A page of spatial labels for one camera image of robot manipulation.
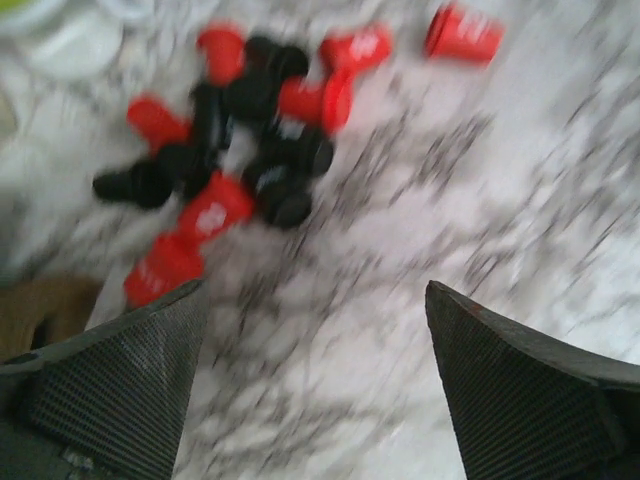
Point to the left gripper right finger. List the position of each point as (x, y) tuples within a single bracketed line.
[(525, 405)]

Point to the pile of capsules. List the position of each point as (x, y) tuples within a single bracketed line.
[(259, 135)]

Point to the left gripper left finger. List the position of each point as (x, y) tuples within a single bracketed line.
[(109, 403)]

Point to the brown cloth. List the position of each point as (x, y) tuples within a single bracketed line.
[(44, 311)]

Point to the lone red capsule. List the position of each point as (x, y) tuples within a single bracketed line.
[(459, 33)]

